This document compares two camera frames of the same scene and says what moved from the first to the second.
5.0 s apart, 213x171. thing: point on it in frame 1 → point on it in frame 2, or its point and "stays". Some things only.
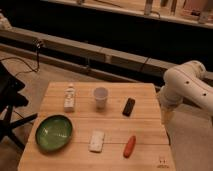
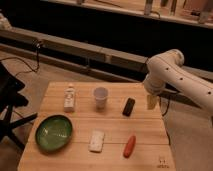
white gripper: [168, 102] → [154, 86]
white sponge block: [96, 141] stays
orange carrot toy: [130, 145] stays
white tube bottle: [69, 98] stays
